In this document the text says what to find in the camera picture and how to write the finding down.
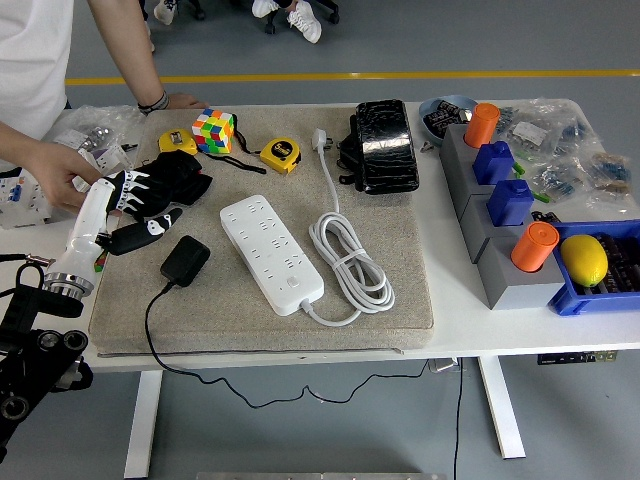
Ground yellow tape measure round label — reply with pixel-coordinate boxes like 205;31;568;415
259;137;303;175

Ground orange cylinder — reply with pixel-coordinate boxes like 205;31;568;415
464;102;502;149
510;222;561;275

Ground black cloth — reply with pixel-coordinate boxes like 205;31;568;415
114;149;214;216

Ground black power adapter plug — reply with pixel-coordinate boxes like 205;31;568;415
159;234;211;289

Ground black components in bin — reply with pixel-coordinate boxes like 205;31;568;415
594;234;640;295

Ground light blue bowl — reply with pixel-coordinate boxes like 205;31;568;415
418;94;480;147

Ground black wristband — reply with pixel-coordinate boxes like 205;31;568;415
137;91;171;116

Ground black hanging cable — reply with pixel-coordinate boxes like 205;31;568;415
452;358;464;480

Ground large colourful puzzle cube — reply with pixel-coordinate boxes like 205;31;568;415
192;107;237;155

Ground white power strip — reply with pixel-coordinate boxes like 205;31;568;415
219;193;326;317

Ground clear bag white label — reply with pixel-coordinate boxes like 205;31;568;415
499;107;556;154

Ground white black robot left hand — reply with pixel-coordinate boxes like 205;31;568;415
52;168;184;282

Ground clear bag metal parts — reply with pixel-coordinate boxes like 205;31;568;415
52;104;146;156

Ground white power strip cord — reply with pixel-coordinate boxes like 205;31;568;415
302;127;398;329

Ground blue bottle-shaped block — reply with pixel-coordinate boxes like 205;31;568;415
472;140;516;186
487;179;536;227

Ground person's right hand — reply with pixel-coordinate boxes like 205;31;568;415
37;142;104;211

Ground small white socket panel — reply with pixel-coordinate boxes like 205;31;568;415
92;144;134;174

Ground black table control panel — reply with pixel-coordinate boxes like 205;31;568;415
537;351;619;366

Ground white table leg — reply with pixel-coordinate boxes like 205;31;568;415
477;355;527;460
123;370;164;480

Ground grey-brown fabric mat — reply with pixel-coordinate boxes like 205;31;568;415
88;104;436;359

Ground black components in bowl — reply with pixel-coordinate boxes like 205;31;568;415
424;99;474;139

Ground person's left hand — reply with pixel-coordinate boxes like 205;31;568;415
163;93;210;111

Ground white circuit breaker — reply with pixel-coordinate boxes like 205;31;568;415
0;169;54;230

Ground thin black adapter cord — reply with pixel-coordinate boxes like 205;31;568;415
144;280;436;410

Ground clear bag dark components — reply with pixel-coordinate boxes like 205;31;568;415
549;99;599;151

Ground clear bag blue components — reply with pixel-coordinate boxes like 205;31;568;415
527;157;594;204

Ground glossy black case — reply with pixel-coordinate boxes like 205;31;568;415
337;98;421;195

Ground blue plastic bin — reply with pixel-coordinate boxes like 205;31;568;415
547;219;640;318

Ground grey holder block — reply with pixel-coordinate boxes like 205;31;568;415
460;192;536;265
477;234;569;312
438;123;501;197

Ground clear bag brown resistors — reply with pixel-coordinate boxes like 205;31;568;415
582;149;636;199

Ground yellow lemon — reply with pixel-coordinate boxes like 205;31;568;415
559;234;610;289

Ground yellow tape measure black clip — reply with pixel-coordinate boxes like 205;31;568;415
157;128;200;156

